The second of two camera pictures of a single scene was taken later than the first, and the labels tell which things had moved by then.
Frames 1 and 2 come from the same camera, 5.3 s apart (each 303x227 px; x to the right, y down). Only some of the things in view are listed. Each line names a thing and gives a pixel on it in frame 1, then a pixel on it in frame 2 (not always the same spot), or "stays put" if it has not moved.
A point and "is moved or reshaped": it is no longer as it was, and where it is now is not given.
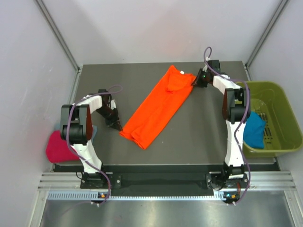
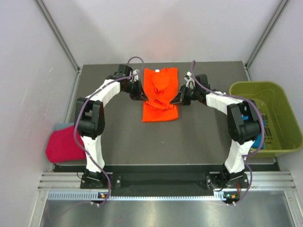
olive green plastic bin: [282, 133] stays put
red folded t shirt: [57, 149] stays put
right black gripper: [197, 80] → [181, 98]
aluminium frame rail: [257, 181] stays put
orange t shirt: [156, 113] is moved or reshaped
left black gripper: [114, 123] → [139, 95]
